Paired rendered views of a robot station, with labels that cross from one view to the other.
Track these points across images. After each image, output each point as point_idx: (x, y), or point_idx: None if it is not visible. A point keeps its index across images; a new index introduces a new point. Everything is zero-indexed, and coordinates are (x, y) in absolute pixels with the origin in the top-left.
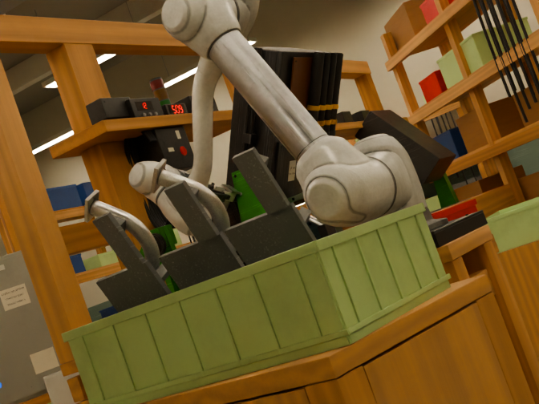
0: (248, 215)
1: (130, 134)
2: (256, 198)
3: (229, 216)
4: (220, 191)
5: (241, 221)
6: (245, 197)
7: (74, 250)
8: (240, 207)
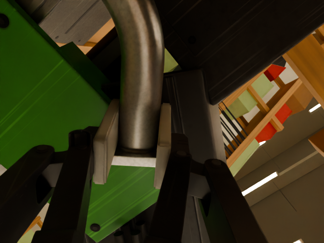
0: (22, 73)
1: None
2: (30, 143)
3: (181, 7)
4: (157, 145)
5: (34, 34)
6: (78, 128)
7: None
8: (78, 87)
